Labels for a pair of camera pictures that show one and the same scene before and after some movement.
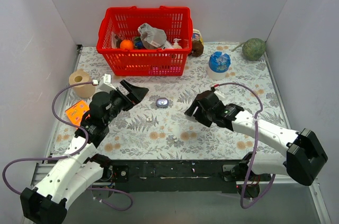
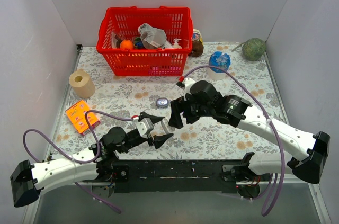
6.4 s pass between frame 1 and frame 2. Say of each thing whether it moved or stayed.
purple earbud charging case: stayed
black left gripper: moved
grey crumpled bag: stayed
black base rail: stayed
